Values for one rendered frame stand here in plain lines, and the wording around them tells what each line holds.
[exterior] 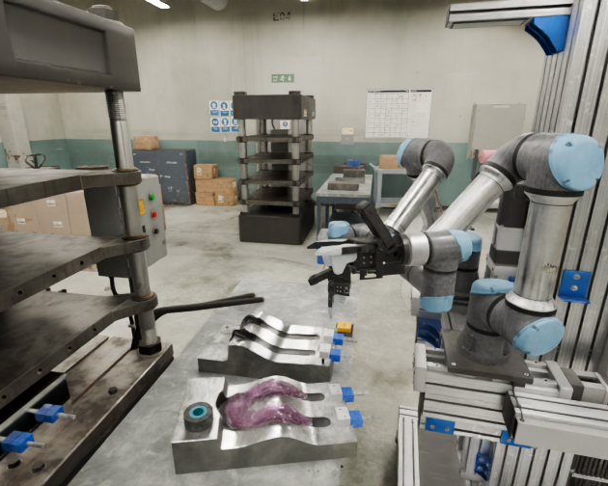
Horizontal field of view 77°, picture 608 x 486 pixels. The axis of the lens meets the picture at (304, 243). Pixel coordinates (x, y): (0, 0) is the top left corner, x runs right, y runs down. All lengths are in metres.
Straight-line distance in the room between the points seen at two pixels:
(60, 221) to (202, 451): 4.37
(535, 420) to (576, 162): 0.68
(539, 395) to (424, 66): 6.91
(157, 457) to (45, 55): 1.12
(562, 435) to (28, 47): 1.65
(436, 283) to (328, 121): 6.98
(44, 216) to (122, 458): 4.31
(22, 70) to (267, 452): 1.14
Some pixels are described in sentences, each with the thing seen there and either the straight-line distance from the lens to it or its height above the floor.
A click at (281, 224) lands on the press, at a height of 0.30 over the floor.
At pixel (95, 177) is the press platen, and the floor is 1.53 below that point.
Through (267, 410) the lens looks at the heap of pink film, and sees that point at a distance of 1.21.
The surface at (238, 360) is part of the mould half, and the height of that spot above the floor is 0.87.
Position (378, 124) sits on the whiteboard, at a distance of 7.71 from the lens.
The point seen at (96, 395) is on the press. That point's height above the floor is 0.79.
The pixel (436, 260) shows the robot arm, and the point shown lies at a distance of 0.89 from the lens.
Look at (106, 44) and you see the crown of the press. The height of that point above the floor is 1.93.
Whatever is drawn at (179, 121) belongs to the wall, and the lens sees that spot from 8.73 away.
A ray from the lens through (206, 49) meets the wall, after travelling 8.52.
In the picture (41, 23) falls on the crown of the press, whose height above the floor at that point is 1.94.
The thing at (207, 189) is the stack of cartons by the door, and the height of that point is 0.34.
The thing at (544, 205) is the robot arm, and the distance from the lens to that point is 1.02.
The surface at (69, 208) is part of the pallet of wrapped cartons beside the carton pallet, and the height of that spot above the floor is 0.73.
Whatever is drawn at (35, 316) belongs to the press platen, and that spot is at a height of 1.04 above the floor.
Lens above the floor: 1.71
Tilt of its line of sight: 18 degrees down
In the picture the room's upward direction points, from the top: straight up
